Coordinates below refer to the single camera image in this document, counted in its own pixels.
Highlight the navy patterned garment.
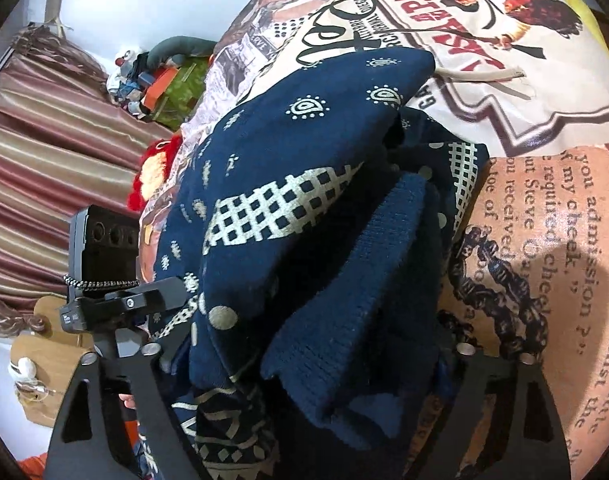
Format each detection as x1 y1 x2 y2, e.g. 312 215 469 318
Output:
148 47 476 479

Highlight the left hand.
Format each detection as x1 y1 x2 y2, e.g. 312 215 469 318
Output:
119 393 135 410

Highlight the red plush toy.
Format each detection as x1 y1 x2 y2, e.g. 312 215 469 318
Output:
126 133 183 212

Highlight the striped red gold curtain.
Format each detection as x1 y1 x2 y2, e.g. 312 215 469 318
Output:
0 25 171 310

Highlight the orange box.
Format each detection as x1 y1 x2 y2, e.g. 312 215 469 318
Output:
142 67 178 110

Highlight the green storage box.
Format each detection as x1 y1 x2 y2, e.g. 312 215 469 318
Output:
152 58 208 130

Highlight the pile of clutter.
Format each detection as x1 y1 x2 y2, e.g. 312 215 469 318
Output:
106 49 155 122

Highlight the grey neck pillow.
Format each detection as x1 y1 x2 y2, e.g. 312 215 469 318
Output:
146 36 216 70

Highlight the printed newspaper bedspread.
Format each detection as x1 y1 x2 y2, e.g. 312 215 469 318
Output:
141 0 609 479

